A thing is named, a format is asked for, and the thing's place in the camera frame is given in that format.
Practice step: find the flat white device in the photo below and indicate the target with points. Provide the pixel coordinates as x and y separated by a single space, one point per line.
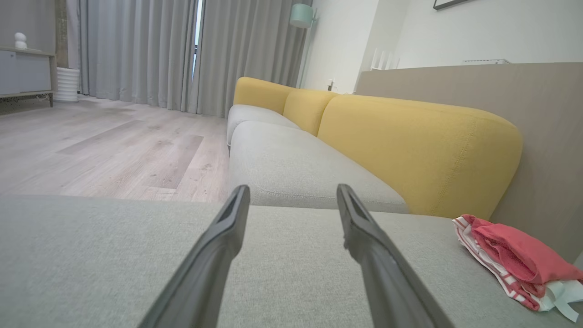
485 61

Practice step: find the large grey sofa seat cushion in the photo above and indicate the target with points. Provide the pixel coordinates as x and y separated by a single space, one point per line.
91 255

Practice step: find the white ribbed cylinder appliance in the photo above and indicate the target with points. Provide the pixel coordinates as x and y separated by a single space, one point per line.
67 84

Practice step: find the medium yellow sofa backrest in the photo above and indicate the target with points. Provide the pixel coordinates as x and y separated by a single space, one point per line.
307 109

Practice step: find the white antenna router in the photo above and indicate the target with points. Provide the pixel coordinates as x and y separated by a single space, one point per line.
382 61

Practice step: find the large yellow sofa backrest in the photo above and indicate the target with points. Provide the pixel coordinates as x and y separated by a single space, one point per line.
419 150

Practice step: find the white figurine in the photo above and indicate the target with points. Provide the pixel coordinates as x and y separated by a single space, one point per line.
20 41

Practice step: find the grey pleated curtain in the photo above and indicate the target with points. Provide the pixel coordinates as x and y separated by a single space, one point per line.
136 45
250 50

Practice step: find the small yellow sofa backrest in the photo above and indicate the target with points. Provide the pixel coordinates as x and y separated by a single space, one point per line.
259 93

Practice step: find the grey sideboard cabinet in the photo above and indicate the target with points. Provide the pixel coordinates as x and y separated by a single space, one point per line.
25 73

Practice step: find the beige partition panel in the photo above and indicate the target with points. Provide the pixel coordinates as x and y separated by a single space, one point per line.
546 114

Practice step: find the red Bulls basketball shorts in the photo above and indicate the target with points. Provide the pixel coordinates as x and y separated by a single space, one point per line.
514 284

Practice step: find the small grey sofa seat cushion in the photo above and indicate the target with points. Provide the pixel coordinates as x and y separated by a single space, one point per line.
253 118

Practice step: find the red basketball jersey number 23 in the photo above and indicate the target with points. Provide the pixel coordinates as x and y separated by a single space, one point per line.
519 250

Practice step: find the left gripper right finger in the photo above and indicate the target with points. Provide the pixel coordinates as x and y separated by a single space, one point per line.
382 273

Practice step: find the grey sofa backrest cushion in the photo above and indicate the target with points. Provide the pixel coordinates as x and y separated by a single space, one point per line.
296 168

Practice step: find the teal lamp shade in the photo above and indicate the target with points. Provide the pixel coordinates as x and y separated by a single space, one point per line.
301 16

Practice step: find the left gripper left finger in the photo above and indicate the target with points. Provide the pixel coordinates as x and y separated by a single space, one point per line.
214 269

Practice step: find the dark picture frame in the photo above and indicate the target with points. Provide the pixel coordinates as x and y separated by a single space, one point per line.
451 3

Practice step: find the wall socket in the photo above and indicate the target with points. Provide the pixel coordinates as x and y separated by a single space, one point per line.
330 85

